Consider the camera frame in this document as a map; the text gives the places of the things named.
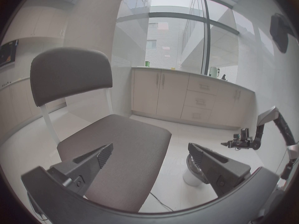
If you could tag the black wall screen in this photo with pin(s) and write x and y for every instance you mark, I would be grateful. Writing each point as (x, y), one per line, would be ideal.
(8, 54)

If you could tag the beige cabinet with drawers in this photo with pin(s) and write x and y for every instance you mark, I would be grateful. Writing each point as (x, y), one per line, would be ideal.
(172, 94)

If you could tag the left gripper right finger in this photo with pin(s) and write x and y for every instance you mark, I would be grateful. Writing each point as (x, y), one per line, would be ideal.
(224, 174)

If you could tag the small black gadget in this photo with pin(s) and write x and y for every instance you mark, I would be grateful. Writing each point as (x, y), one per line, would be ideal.
(224, 78)

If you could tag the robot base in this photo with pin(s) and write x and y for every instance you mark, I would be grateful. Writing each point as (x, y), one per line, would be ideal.
(293, 150)

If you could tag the window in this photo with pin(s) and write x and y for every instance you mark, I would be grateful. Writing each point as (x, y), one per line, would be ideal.
(206, 43)

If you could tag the white trash bin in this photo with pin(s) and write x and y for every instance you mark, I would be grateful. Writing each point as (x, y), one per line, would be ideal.
(190, 181)

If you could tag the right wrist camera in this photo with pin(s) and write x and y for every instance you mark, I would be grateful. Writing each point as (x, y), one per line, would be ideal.
(244, 133)

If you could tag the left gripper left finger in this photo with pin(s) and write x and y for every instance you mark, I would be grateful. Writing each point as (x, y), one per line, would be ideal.
(77, 171)

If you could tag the pale green kettle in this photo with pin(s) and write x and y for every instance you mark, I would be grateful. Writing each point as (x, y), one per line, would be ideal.
(213, 72)

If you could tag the grey chair with white frame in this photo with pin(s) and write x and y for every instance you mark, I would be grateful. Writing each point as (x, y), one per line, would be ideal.
(70, 73)

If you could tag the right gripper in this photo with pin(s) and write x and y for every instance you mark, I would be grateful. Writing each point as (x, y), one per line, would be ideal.
(234, 143)

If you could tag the beige wall cabinet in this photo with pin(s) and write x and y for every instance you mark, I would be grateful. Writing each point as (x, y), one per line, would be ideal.
(42, 22)

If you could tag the beige low cabinet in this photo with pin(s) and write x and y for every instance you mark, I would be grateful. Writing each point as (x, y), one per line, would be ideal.
(16, 101)

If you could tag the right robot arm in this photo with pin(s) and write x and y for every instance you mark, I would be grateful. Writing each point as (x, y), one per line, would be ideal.
(266, 117)

